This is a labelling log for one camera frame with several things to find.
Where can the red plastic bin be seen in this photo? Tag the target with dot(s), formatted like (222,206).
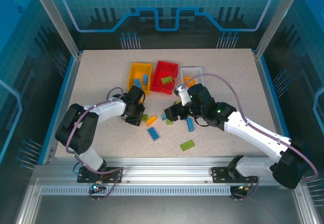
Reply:
(164,69)

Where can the white plastic bin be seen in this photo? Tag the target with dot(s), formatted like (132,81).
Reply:
(192,70)

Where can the yellow plastic bin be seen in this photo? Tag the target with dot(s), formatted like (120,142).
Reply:
(134,69)

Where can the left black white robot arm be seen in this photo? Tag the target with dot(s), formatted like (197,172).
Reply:
(83,130)

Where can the blue sloped lego piece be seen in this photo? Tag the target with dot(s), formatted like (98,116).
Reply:
(163,117)

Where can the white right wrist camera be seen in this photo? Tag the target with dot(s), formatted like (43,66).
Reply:
(183,94)

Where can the small green lego brick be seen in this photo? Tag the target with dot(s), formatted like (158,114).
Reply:
(169,122)
(176,103)

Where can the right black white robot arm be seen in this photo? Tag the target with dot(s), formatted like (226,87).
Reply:
(255,132)

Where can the yellow lego brick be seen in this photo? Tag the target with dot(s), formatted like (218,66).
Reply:
(152,120)

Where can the aluminium mounting rail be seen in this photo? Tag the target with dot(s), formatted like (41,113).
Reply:
(164,172)

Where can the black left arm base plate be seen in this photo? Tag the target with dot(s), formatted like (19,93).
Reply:
(84,176)

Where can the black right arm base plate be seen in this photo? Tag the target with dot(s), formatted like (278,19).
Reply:
(220,175)

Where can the small lit connector board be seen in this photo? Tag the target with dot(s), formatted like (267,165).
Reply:
(96,187)
(243,188)

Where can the aluminium frame post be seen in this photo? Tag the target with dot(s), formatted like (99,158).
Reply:
(276,18)
(58,18)

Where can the long blue lego brick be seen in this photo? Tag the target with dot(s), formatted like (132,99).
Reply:
(190,126)

